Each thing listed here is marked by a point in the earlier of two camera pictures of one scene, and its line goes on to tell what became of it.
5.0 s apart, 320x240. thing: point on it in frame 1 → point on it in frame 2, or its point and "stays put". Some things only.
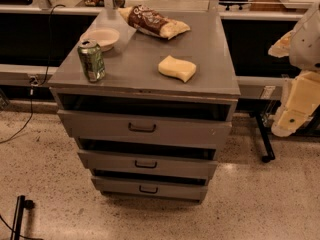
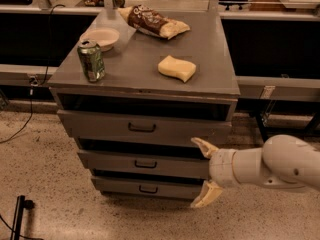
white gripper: x=306 y=47 → x=221 y=168
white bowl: x=106 y=38 stays put
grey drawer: x=200 y=161 stays put
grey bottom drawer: x=176 y=189 stays put
